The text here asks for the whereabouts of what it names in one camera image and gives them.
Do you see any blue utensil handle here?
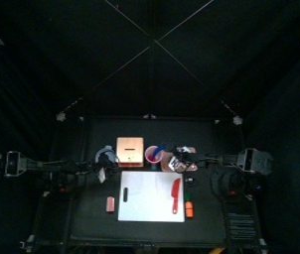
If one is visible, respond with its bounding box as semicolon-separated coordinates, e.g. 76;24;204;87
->
152;144;168;159

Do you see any grey bowl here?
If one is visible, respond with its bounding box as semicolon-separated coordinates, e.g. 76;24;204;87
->
93;144;117;164

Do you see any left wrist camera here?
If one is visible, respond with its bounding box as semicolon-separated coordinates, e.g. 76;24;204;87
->
99;152;115;164

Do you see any pink rectangular plate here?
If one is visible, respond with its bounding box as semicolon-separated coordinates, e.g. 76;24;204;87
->
159;146;199;173

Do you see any black printed label sheet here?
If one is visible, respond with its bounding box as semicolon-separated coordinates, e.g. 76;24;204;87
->
224;211;257;247

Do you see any orange toy carrot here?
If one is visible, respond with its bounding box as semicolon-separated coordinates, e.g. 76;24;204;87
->
183;192;195;218

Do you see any white plastic cutting board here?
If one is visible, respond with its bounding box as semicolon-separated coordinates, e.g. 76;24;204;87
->
116;171;186;223

